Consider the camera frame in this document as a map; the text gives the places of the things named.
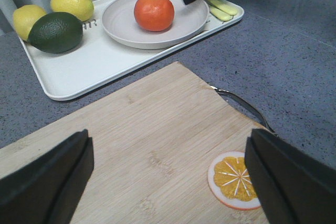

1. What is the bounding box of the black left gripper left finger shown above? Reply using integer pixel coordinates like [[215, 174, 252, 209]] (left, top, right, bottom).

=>
[[1, 130, 94, 223]]

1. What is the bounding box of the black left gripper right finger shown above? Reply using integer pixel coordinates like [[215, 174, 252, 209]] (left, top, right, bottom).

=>
[[245, 129, 335, 223]]

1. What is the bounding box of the orange mandarin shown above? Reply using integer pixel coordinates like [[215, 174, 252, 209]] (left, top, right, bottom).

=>
[[133, 0, 175, 32]]

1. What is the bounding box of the beige round plate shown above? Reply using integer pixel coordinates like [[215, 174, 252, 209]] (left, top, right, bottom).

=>
[[102, 0, 209, 49]]

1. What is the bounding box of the white bear print tray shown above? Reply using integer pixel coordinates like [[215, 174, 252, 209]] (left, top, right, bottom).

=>
[[23, 0, 244, 101]]

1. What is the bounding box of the yellow plastic fork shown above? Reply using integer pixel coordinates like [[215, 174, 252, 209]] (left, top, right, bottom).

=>
[[205, 0, 238, 16]]

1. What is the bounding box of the yellow plastic knife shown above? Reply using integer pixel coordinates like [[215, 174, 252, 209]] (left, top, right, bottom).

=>
[[209, 6, 233, 22]]

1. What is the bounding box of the orange slice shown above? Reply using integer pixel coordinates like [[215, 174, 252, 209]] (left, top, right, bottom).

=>
[[207, 151, 261, 210]]

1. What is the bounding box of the wooden cutting board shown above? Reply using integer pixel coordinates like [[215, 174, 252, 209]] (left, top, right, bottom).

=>
[[1, 62, 267, 223]]

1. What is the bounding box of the dark green lime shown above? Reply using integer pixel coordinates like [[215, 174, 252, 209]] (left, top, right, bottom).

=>
[[28, 12, 83, 54]]

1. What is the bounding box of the yellow lemon behind lime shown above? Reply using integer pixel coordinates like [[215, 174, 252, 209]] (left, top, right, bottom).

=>
[[12, 5, 47, 41]]

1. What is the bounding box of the metal cutting board handle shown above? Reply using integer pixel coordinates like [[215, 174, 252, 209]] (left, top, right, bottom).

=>
[[210, 86, 278, 136]]

